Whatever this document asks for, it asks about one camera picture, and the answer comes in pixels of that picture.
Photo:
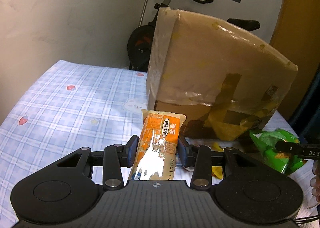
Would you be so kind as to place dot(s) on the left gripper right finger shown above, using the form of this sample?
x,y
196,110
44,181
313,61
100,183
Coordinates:
x,y
199,156

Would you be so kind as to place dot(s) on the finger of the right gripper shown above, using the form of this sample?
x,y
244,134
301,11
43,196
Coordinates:
x,y
305,151

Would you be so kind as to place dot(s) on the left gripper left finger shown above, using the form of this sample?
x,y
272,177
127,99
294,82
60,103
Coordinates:
x,y
121,155

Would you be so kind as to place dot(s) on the orange snack packet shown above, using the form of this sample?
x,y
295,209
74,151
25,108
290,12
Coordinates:
x,y
156,152

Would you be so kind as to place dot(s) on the green snack bag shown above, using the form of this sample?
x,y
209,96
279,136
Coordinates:
x,y
265,141

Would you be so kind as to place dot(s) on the person's right hand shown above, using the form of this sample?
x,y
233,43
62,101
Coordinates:
x,y
315,181

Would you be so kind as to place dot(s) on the cardboard box with tape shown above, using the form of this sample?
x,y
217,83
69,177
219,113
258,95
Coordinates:
x,y
224,79

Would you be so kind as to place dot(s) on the orange wooden door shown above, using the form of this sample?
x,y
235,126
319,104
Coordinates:
x,y
297,37

